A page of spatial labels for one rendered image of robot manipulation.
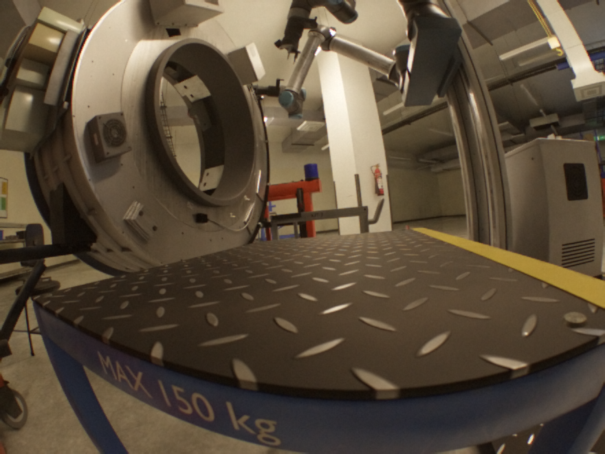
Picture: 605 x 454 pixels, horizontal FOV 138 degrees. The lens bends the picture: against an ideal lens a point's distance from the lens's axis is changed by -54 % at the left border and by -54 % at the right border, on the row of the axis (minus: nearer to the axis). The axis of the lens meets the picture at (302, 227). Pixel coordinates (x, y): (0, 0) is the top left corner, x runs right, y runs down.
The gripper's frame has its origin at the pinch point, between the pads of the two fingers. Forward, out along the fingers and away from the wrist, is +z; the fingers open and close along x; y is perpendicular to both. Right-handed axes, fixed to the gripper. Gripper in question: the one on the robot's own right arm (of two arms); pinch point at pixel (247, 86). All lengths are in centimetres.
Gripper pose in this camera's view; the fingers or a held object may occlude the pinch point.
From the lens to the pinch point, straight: 166.9
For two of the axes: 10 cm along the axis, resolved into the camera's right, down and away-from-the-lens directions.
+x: -0.9, -7.4, 6.7
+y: -1.6, 6.8, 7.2
